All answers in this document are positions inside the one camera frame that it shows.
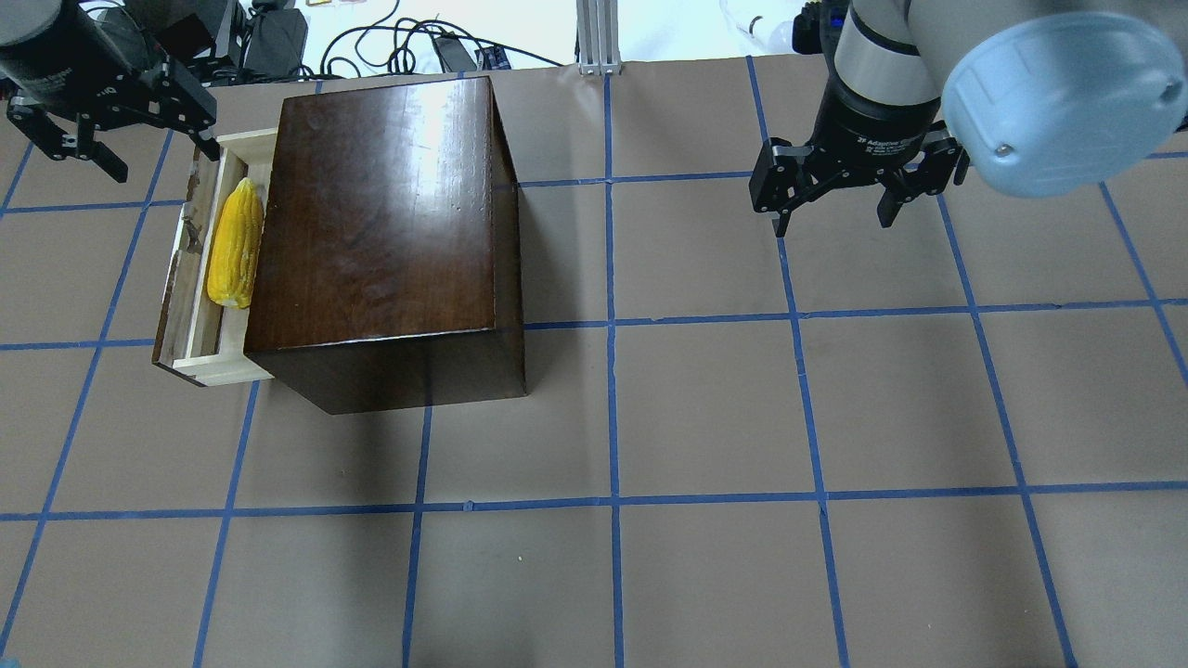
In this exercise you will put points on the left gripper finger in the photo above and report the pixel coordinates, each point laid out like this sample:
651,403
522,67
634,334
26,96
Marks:
36,125
169,96

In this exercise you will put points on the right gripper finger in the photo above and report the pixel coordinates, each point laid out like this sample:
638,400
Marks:
945,162
785,177

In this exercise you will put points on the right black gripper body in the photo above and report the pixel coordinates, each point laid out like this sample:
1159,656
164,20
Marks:
871,127

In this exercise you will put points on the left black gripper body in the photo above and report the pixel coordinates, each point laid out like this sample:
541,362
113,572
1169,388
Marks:
58,57

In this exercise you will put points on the yellow corn cob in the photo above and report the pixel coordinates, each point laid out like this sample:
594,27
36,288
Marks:
235,248

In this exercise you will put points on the wooden drawer with white handle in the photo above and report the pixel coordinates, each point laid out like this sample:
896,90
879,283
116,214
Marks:
198,340

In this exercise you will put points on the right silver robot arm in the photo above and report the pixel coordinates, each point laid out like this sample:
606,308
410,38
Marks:
1040,97

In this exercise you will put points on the dark wooden drawer cabinet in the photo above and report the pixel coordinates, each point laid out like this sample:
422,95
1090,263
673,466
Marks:
390,267

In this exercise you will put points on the black power adapter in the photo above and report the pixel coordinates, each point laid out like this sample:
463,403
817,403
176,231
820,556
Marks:
453,54

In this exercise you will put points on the aluminium frame post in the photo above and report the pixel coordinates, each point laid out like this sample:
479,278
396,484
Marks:
597,38

